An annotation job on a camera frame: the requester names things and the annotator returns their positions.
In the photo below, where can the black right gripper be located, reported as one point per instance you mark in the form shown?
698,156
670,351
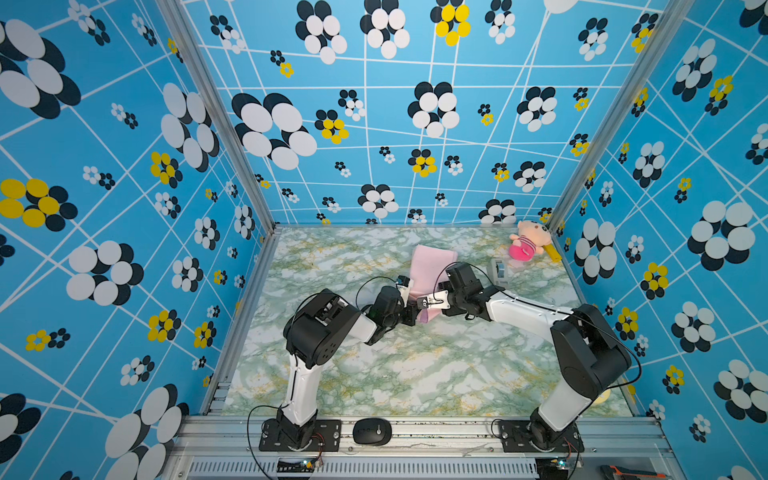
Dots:
451,312

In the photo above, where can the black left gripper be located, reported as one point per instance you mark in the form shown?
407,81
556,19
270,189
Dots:
410,308

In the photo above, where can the purple wrapping paper sheet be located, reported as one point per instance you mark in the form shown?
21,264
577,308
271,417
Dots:
427,269

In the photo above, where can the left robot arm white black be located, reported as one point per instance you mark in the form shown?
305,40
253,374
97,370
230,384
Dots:
315,332

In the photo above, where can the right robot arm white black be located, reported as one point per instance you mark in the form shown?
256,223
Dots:
591,358

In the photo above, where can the pink plush pig toy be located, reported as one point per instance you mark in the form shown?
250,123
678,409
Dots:
529,241

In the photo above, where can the black computer mouse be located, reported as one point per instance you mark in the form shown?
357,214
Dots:
372,431

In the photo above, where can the yellow round sponge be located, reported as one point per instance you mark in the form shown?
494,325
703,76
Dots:
603,397

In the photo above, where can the green circuit board left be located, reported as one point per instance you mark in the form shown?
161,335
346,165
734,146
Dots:
308,465

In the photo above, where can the green circuit board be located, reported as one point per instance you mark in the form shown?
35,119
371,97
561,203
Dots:
308,465
555,468

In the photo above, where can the green circuit board right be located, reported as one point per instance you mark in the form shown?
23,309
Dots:
555,468

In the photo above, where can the orange black tool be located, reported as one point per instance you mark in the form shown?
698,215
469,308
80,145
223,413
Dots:
614,472

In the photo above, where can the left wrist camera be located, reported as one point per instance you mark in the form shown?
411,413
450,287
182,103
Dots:
403,286

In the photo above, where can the aluminium front rail base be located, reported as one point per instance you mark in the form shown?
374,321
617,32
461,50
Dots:
220,447

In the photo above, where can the aluminium frame post left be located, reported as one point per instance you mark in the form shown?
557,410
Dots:
180,29

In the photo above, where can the aluminium frame post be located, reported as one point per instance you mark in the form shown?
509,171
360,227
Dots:
668,26
180,29

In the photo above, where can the aluminium frame post right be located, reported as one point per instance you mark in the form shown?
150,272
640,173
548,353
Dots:
668,26

